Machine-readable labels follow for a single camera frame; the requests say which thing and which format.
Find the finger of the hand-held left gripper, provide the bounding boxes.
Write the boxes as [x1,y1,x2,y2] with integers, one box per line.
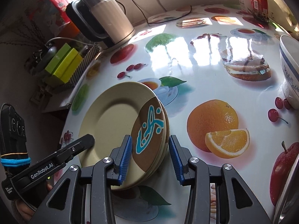
[54,134,95,163]

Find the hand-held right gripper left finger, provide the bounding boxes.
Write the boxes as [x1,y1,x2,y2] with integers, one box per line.
[29,135,134,224]

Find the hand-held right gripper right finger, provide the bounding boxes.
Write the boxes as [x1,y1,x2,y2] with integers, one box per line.
[169,135,272,224]

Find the cream plate with brown patch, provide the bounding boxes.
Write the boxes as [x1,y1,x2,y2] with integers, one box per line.
[79,82,167,187]
[110,98,170,191]

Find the large white blue-banded bowl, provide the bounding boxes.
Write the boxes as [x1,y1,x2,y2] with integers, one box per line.
[279,35,299,104]

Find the person's left hand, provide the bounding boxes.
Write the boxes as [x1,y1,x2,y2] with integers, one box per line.
[16,198,38,218]

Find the beige paper sheet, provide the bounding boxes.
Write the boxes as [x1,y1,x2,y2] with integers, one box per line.
[30,82,80,115]

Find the grey mesh basket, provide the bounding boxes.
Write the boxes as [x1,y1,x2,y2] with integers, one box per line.
[41,44,103,89]

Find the green box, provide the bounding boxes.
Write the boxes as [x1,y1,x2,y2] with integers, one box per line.
[45,43,71,74]

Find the grey oval device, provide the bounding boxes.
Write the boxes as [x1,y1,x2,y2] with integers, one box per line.
[40,45,58,71]

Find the orange container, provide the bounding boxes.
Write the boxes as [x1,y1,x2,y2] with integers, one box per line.
[58,23,81,38]

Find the large stainless steel bowl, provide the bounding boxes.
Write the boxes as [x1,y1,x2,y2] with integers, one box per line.
[273,162,299,224]

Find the dried twig branches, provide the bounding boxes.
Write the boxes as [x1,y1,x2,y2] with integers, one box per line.
[0,16,47,52]

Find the cream electric kettle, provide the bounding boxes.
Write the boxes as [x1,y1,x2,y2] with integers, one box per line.
[65,0,136,50]

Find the white plastic cup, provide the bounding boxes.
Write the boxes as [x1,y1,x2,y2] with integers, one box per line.
[235,0,254,13]

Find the red-labelled glass jar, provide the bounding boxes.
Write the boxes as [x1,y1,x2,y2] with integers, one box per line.
[248,0,271,24]

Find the white cable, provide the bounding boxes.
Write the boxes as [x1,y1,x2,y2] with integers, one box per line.
[45,37,98,50]

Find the black power cable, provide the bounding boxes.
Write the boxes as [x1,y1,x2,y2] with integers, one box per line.
[110,0,193,25]

